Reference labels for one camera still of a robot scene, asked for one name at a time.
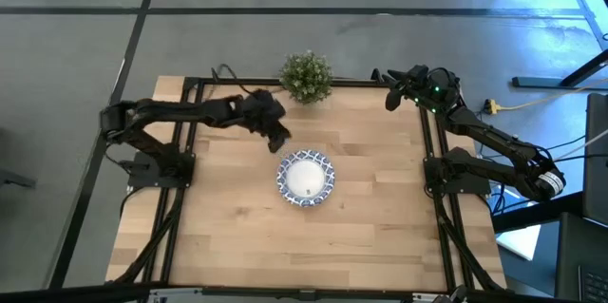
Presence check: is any small green potted plant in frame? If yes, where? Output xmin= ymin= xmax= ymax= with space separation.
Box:
xmin=278 ymin=49 xmax=334 ymax=105

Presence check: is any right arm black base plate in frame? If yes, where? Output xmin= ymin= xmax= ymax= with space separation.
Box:
xmin=424 ymin=156 xmax=492 ymax=196

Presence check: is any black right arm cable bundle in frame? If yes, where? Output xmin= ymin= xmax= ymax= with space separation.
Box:
xmin=487 ymin=183 xmax=529 ymax=215

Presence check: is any black aluminium table frame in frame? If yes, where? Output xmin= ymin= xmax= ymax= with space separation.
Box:
xmin=113 ymin=76 xmax=507 ymax=294

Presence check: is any blue patterned white paper bowl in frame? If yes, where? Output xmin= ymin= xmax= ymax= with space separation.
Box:
xmin=275 ymin=148 xmax=337 ymax=209

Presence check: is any black keyboard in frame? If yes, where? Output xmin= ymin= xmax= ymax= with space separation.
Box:
xmin=577 ymin=264 xmax=608 ymax=303

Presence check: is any beige cord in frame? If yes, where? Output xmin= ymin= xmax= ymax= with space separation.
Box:
xmin=550 ymin=129 xmax=608 ymax=162

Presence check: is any dark chair base leg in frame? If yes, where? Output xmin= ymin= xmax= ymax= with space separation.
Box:
xmin=0 ymin=168 xmax=37 ymax=189

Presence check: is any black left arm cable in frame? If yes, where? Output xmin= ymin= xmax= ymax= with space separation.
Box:
xmin=211 ymin=63 xmax=260 ymax=96

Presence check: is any black desk leg frame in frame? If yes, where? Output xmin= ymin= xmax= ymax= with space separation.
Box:
xmin=511 ymin=0 xmax=608 ymax=88

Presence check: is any black desk edge bar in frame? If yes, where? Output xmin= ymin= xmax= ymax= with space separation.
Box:
xmin=491 ymin=191 xmax=585 ymax=234

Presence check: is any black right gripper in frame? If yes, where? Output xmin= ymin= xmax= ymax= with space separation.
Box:
xmin=370 ymin=64 xmax=461 ymax=115

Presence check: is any white sheet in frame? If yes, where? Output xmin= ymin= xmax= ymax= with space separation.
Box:
xmin=495 ymin=223 xmax=542 ymax=262

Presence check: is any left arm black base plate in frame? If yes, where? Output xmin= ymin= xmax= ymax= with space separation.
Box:
xmin=126 ymin=150 xmax=196 ymax=189

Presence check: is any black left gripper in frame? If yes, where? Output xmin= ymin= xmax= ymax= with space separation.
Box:
xmin=235 ymin=87 xmax=293 ymax=155

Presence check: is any black monitor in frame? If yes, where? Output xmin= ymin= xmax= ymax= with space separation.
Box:
xmin=582 ymin=92 xmax=608 ymax=226

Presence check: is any yellow extension cord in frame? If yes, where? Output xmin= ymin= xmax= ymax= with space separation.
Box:
xmin=497 ymin=78 xmax=608 ymax=110

